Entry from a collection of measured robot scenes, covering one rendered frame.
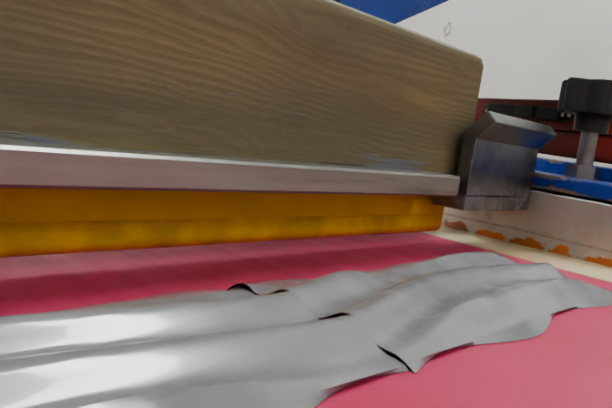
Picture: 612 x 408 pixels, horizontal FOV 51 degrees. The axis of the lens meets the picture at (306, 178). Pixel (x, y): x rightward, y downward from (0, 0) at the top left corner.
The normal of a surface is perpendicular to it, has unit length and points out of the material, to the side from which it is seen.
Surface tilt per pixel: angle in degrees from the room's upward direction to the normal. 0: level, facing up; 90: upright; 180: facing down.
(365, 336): 40
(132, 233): 90
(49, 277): 0
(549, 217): 90
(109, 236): 90
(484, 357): 0
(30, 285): 0
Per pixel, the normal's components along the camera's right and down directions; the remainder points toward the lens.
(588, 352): 0.15, -0.99
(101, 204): 0.74, 0.17
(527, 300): 0.56, -0.69
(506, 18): -0.65, -0.03
